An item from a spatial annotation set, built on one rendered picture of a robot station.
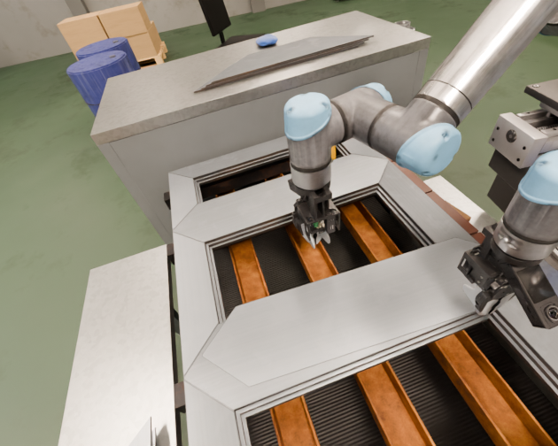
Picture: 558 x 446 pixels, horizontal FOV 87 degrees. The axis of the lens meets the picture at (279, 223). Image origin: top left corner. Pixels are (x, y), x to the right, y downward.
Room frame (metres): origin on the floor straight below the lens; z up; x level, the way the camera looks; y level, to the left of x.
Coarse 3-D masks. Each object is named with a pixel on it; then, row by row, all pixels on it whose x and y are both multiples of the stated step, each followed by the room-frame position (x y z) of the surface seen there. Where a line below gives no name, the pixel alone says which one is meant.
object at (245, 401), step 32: (256, 160) 0.96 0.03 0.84; (352, 192) 0.66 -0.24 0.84; (384, 192) 0.63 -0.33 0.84; (288, 224) 0.61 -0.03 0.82; (416, 224) 0.48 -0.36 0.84; (224, 320) 0.34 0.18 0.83; (448, 320) 0.22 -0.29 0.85; (480, 320) 0.21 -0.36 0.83; (384, 352) 0.19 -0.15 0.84; (192, 384) 0.21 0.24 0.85; (224, 384) 0.20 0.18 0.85; (288, 384) 0.17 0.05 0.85; (320, 384) 0.16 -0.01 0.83; (544, 384) 0.08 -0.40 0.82
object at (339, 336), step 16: (304, 288) 0.37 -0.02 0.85; (320, 288) 0.36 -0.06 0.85; (336, 288) 0.35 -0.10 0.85; (320, 304) 0.32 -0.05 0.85; (336, 304) 0.31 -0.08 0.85; (320, 320) 0.28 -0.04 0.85; (336, 320) 0.27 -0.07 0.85; (352, 320) 0.26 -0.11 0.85; (320, 336) 0.25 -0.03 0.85; (336, 336) 0.24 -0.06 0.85; (352, 336) 0.23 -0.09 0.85; (336, 352) 0.21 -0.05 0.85; (352, 352) 0.20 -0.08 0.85
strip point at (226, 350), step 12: (228, 324) 0.32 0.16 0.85; (216, 336) 0.30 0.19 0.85; (228, 336) 0.29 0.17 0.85; (240, 336) 0.28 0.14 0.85; (216, 348) 0.27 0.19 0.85; (228, 348) 0.27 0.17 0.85; (240, 348) 0.26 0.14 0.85; (216, 360) 0.25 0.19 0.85; (228, 360) 0.24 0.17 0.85; (240, 360) 0.23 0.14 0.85; (228, 372) 0.22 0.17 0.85; (240, 372) 0.21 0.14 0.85
